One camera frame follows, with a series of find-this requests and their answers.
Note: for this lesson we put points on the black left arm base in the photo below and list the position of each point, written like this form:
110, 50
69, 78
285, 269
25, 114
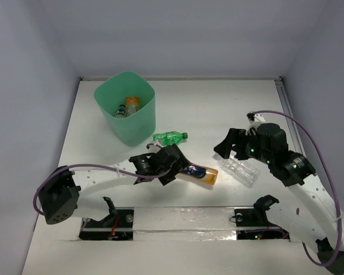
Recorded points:
116, 226

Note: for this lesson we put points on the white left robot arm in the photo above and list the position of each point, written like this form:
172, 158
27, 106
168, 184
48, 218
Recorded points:
66, 191

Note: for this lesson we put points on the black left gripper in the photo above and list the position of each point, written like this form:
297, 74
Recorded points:
174, 161

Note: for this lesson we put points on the green plastic bin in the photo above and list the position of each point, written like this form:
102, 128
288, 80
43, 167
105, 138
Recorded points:
137, 127

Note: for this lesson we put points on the clear water bottle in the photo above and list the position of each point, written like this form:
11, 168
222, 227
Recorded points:
241, 170

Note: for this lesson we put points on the silver foil tape strip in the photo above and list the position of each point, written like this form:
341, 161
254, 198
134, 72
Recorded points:
186, 224

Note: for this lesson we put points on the small orange pulp bottle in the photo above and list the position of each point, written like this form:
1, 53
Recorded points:
132, 104

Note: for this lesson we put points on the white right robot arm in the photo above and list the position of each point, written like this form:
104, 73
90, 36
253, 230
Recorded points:
326, 237

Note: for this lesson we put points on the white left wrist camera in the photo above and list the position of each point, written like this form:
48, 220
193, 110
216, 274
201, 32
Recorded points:
155, 145

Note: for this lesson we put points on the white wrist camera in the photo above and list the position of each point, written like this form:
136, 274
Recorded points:
155, 145
255, 121

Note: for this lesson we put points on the clear bottle with black label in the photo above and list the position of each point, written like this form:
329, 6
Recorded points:
121, 112

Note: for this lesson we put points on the orange bottle with blue label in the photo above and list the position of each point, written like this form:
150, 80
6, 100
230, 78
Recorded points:
203, 176

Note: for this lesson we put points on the green plastic soda bottle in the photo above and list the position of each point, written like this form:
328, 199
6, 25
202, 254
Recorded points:
169, 138

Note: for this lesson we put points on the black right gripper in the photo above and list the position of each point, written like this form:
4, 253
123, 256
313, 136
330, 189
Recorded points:
224, 147

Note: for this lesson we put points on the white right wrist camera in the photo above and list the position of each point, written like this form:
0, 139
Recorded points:
255, 121

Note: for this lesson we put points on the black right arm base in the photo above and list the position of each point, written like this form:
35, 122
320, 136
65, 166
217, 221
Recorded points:
252, 222

